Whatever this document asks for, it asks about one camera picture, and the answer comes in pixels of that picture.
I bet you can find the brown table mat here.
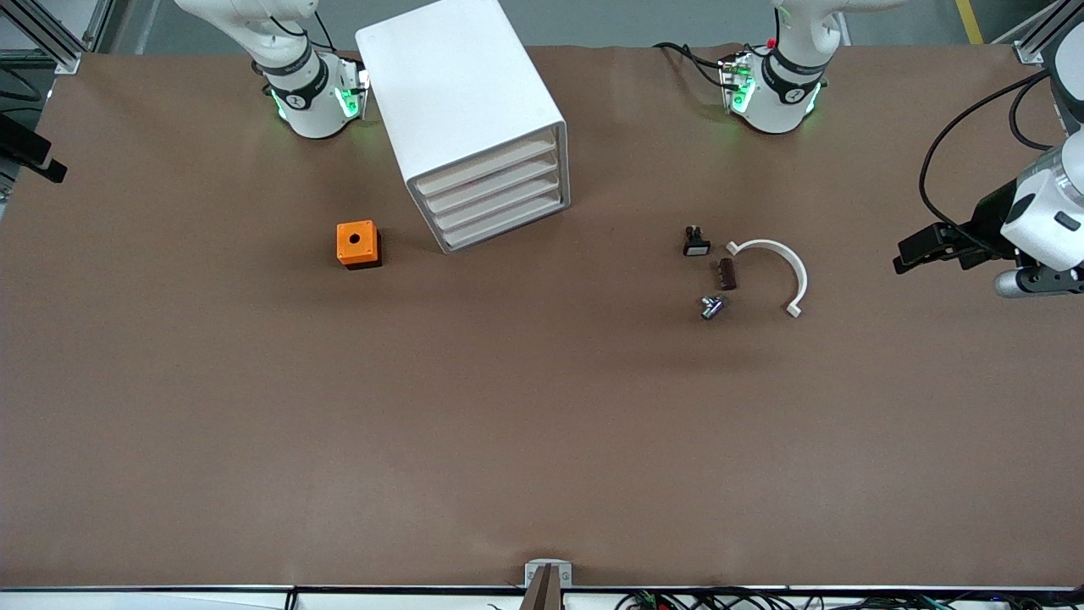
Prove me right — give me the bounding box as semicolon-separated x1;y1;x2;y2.
0;42;1084;590

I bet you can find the aluminium frame profile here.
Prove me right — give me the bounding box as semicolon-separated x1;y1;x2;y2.
0;0;84;75
991;0;1084;67
82;0;136;54

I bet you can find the white curved plastic bracket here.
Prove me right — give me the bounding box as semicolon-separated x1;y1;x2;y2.
726;239;810;319

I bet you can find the orange button enclosure box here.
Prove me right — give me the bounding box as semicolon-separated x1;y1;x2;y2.
336;220;382;270

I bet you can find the tangled cable bundle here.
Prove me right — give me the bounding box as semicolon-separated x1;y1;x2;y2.
614;586;1084;610

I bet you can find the white table edge rail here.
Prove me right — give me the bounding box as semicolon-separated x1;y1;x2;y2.
0;583;1084;610

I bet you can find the grey metal bracket plate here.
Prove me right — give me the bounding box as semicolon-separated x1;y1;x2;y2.
525;559;573;588

